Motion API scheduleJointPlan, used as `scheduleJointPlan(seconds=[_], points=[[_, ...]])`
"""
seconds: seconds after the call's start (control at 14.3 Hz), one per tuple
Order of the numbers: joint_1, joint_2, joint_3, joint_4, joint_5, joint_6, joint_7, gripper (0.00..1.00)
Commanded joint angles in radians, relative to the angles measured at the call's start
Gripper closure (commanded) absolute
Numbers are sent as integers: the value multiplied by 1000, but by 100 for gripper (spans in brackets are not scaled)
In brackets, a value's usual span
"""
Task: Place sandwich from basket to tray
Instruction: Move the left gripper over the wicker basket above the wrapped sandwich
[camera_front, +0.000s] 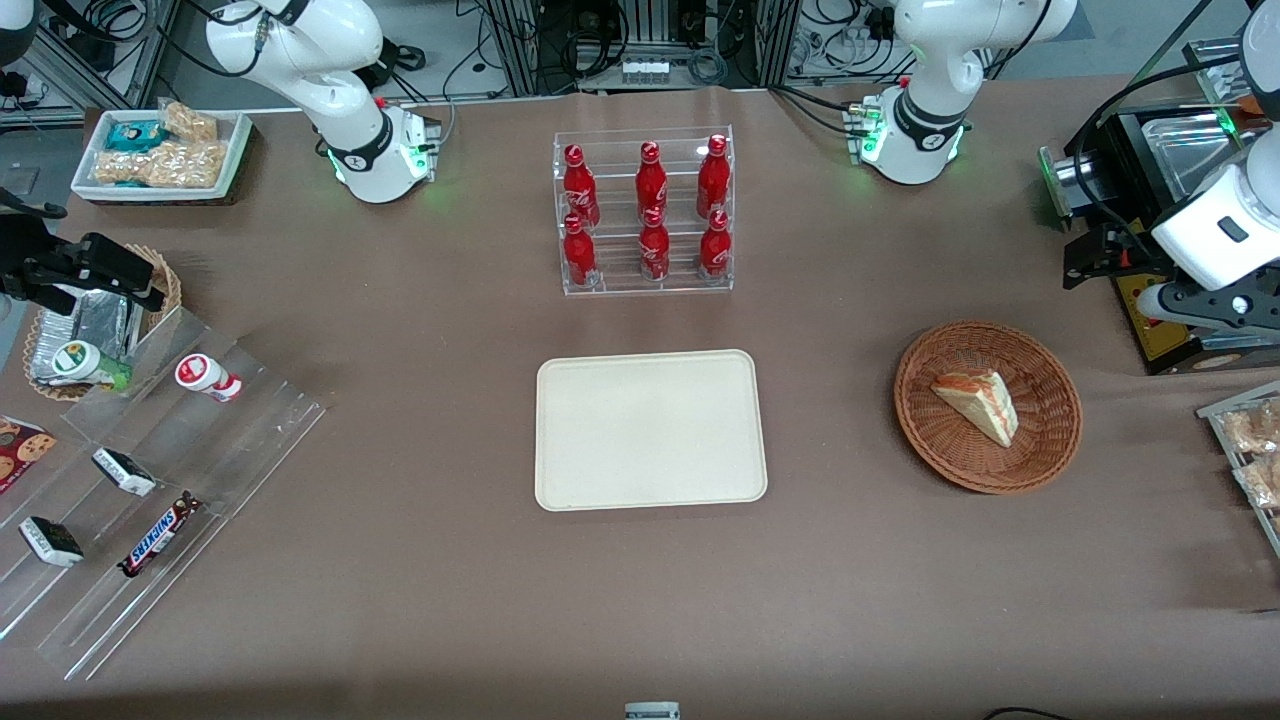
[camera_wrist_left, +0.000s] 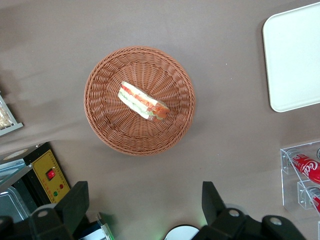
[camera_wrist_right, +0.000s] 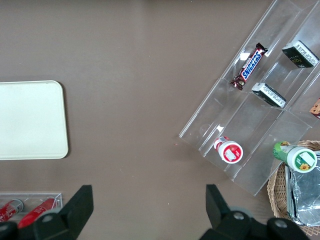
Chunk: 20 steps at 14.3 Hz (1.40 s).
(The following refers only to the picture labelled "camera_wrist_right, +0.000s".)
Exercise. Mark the Snickers chocolate bar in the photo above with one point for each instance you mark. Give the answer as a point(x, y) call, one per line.
point(250, 66)

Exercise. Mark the green capped yogurt bottle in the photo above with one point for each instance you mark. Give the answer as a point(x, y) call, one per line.
point(300, 158)

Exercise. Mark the red cola bottle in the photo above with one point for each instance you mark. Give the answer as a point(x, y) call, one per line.
point(10, 208)
point(37, 212)

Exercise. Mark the cream plastic tray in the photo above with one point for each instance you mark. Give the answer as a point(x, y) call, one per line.
point(30, 120)

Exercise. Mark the clear acrylic bottle rack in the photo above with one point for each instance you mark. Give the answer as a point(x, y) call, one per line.
point(58, 197)

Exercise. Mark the small black and white box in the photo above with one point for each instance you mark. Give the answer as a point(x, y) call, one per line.
point(300, 55)
point(268, 95)

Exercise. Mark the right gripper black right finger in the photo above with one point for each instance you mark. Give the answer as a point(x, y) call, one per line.
point(220, 215)

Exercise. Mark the silver foil packet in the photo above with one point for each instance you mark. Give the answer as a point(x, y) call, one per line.
point(308, 197)
point(289, 195)

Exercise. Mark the small wicker basket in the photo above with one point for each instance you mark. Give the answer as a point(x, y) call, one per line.
point(275, 200)

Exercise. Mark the cookie box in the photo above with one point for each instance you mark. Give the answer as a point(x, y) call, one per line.
point(316, 108)

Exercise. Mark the clear acrylic tiered display stand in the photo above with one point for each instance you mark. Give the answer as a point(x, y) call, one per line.
point(250, 120)

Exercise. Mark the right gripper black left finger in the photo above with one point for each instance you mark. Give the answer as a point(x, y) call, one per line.
point(75, 212)

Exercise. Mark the red capped yogurt bottle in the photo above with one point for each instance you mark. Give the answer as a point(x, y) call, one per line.
point(231, 152)

